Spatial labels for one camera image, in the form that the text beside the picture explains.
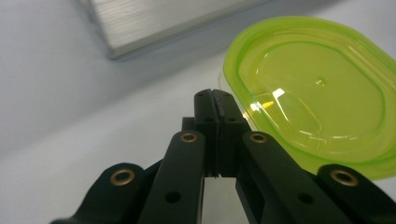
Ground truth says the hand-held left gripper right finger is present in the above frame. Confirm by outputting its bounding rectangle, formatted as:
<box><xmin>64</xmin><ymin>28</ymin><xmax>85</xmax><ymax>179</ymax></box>
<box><xmin>212</xmin><ymin>89</ymin><xmax>252</xmax><ymax>177</ymax></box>

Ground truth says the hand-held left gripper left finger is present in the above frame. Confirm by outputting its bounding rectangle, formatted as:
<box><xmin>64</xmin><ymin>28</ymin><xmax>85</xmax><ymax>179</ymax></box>
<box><xmin>181</xmin><ymin>89</ymin><xmax>220</xmax><ymax>177</ymax></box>

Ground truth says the oval clear container green lid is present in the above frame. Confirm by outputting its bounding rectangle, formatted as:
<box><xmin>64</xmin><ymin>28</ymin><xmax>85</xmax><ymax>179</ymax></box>
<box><xmin>218</xmin><ymin>16</ymin><xmax>396</xmax><ymax>182</ymax></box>

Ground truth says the aluminium rail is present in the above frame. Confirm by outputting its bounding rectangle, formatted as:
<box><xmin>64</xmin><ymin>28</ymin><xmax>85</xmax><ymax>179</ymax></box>
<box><xmin>78</xmin><ymin>0</ymin><xmax>273</xmax><ymax>61</ymax></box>

